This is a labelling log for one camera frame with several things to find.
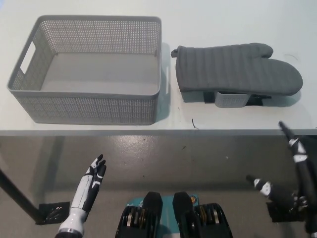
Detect black table leg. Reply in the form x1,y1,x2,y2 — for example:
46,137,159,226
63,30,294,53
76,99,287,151
0,167,42,223

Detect grey quilted oven glove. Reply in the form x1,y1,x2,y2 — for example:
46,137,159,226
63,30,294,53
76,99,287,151
170,43,304,98

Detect small grey perforated basket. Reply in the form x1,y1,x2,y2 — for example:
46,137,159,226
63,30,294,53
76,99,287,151
214,91,250,109

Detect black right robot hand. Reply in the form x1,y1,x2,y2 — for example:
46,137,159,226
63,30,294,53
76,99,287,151
246,120,317,236

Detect black tape patch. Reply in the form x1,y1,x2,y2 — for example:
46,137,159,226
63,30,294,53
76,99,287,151
203,90,272,105

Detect robot legs with teal base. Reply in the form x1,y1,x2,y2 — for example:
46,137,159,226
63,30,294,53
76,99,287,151
114,190,233,238

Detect large grey perforated basket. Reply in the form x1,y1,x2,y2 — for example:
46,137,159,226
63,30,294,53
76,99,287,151
6,15,171,126

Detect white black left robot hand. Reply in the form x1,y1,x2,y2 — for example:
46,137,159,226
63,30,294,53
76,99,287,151
59,154,107,235

